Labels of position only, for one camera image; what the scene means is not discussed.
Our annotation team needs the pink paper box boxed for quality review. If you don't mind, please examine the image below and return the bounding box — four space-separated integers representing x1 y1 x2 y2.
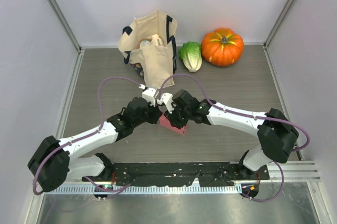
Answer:
158 115 186 135

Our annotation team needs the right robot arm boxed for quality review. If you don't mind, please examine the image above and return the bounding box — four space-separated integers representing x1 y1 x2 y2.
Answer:
158 89 299 179

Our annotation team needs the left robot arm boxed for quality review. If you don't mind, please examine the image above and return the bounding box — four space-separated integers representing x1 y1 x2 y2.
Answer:
27 97 162 195

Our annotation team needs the green lettuce toy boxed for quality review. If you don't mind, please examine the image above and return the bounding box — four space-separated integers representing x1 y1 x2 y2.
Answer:
179 41 202 73

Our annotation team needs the beige canvas tote bag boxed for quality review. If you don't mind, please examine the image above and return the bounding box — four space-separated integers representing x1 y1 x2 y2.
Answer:
118 10 177 89

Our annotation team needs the white round container in bag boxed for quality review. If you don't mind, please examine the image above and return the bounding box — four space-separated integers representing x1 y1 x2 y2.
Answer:
140 39 152 49

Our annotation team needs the orange pumpkin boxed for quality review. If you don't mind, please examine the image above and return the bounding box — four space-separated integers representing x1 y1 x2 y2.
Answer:
201 28 244 67

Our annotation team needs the beige bottle in bag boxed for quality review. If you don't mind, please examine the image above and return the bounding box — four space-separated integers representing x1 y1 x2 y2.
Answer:
151 34 165 46

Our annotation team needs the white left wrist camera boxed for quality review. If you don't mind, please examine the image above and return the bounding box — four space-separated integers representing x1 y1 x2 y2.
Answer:
138 84 158 107

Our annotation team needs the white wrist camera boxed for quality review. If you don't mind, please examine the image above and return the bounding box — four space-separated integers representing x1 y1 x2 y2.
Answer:
157 93 174 114
138 84 158 107

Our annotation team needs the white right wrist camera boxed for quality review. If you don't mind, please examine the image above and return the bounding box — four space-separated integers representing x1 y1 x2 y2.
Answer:
157 93 174 114

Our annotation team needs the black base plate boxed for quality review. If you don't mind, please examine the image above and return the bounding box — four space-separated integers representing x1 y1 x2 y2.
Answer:
90 162 270 187

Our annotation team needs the slotted cable duct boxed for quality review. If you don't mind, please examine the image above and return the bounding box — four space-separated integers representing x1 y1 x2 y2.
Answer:
47 183 242 195

